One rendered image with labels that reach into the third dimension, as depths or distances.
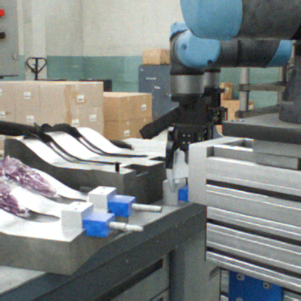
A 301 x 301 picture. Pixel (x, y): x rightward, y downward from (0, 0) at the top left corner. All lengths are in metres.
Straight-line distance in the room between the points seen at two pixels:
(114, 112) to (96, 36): 4.53
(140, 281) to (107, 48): 8.92
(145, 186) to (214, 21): 0.56
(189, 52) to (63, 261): 0.43
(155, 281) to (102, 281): 0.23
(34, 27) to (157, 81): 2.47
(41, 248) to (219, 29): 0.41
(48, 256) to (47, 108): 4.41
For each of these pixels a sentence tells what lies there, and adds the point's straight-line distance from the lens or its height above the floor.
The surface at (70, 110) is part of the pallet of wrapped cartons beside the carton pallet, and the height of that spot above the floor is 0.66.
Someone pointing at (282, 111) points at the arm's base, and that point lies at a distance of 0.65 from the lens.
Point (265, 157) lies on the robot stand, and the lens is 0.66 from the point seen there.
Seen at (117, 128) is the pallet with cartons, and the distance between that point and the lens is 5.74.
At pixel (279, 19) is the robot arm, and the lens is 0.60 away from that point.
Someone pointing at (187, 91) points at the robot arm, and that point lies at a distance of 1.01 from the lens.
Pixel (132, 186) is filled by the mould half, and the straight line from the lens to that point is 1.02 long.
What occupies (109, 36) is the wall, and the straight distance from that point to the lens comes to 9.87.
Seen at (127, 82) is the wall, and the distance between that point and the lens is 9.55.
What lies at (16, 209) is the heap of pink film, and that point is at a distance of 0.84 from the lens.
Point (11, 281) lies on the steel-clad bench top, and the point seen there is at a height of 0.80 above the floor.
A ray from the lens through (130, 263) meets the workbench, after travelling 1.03.
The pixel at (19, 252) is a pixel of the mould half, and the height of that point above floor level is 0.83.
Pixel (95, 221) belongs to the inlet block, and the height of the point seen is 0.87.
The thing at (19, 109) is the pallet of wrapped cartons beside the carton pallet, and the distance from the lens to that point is 5.45.
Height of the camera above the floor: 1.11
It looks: 10 degrees down
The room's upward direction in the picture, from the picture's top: straight up
